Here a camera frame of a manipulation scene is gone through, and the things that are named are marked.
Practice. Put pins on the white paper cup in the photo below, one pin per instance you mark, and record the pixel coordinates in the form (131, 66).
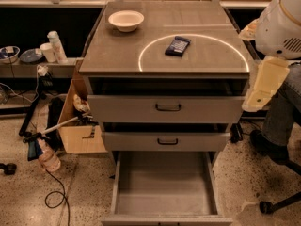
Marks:
(48, 52)

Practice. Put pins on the black caster on floor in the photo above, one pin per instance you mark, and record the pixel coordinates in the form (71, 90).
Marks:
(9, 169)

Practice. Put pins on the cardboard box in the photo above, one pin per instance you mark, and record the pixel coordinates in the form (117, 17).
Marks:
(79, 136)

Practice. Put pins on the grey open bottom drawer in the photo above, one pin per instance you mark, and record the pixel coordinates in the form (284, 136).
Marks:
(164, 189)

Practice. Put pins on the white cylindrical canister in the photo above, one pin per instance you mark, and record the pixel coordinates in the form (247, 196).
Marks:
(57, 47)

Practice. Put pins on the person leg in jeans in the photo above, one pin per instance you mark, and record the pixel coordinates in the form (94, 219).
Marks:
(279, 120)

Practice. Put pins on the blue plate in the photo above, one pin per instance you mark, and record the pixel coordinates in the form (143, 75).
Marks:
(32, 56)

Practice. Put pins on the grey top drawer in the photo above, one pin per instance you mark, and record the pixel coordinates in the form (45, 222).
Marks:
(166, 109)

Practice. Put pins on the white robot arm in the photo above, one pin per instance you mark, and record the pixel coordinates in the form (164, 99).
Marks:
(277, 35)

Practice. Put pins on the grey middle drawer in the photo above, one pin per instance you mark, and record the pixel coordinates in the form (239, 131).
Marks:
(175, 142)

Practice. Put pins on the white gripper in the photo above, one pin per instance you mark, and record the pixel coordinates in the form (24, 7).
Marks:
(277, 35)

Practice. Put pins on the spray bottle with blue trigger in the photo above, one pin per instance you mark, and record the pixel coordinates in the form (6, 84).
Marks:
(39, 149)

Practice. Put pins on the bowl on left shelf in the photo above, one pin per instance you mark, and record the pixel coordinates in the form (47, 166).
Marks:
(9, 54)

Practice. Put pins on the white rod tool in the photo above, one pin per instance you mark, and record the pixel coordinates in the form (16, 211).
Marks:
(48, 130)

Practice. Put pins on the white paper bowl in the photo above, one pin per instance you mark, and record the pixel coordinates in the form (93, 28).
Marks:
(126, 20)

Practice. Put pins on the black bar leaning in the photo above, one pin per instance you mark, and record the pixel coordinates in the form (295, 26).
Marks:
(29, 115)

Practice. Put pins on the black shoe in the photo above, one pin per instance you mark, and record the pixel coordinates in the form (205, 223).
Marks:
(279, 154)

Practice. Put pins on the grey drawer cabinet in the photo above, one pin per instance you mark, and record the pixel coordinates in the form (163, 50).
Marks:
(216, 63)

